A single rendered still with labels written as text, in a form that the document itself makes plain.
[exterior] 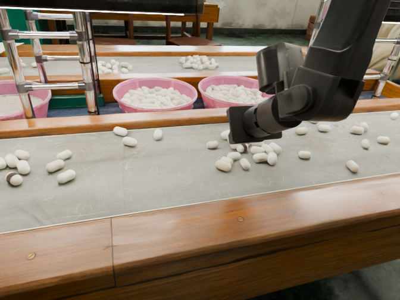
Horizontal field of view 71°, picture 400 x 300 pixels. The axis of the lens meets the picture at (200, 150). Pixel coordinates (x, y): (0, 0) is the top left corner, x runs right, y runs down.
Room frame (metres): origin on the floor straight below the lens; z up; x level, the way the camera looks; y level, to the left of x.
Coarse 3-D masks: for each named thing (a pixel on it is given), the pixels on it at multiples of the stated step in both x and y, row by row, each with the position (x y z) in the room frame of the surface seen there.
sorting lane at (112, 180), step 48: (0, 144) 0.52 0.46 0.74; (48, 144) 0.54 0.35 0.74; (96, 144) 0.56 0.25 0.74; (144, 144) 0.57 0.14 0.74; (192, 144) 0.59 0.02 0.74; (288, 144) 0.64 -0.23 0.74; (336, 144) 0.66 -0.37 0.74; (384, 144) 0.68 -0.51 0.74; (0, 192) 0.37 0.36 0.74; (48, 192) 0.38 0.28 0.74; (96, 192) 0.39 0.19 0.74; (144, 192) 0.40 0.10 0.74; (192, 192) 0.42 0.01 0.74; (240, 192) 0.43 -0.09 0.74
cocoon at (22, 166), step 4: (24, 160) 0.45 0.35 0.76; (20, 164) 0.43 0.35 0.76; (24, 164) 0.43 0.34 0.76; (28, 164) 0.44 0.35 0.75; (20, 168) 0.42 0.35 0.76; (24, 168) 0.42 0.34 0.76; (28, 168) 0.43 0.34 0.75; (20, 172) 0.42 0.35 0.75; (24, 172) 0.42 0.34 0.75; (28, 172) 0.43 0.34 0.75
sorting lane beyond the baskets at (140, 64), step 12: (0, 60) 1.09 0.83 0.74; (24, 60) 1.12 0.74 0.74; (108, 60) 1.22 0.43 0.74; (120, 60) 1.23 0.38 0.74; (132, 60) 1.25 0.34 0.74; (144, 60) 1.26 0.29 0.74; (156, 60) 1.28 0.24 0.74; (168, 60) 1.30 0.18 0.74; (216, 60) 1.37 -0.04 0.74; (228, 60) 1.39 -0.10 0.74; (240, 60) 1.41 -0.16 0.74; (252, 60) 1.43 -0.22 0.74; (24, 72) 0.98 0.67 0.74; (36, 72) 1.00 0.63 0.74; (48, 72) 1.01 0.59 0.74; (60, 72) 1.02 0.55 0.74; (72, 72) 1.03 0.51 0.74; (120, 72) 1.08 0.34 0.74; (132, 72) 1.09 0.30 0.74; (144, 72) 1.10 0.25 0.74; (156, 72) 1.12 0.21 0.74; (168, 72) 1.13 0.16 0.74; (180, 72) 1.14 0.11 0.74; (192, 72) 1.16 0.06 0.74
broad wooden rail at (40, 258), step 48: (288, 192) 0.41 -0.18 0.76; (336, 192) 0.43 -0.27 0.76; (384, 192) 0.44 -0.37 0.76; (0, 240) 0.25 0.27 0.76; (48, 240) 0.26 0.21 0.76; (96, 240) 0.27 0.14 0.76; (144, 240) 0.27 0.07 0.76; (192, 240) 0.28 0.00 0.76; (240, 240) 0.29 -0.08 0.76; (288, 240) 0.31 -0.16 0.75; (336, 240) 0.35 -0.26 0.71; (384, 240) 0.39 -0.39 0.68; (0, 288) 0.18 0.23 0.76; (48, 288) 0.19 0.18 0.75; (96, 288) 0.21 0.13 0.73; (144, 288) 0.24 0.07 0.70; (192, 288) 0.26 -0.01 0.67; (240, 288) 0.29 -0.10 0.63
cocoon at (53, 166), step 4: (56, 160) 0.45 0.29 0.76; (60, 160) 0.46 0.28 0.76; (48, 164) 0.44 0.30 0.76; (52, 164) 0.44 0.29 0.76; (56, 164) 0.44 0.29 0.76; (60, 164) 0.45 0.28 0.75; (48, 168) 0.43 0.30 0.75; (52, 168) 0.44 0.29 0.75; (56, 168) 0.44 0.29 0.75; (60, 168) 0.45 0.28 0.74
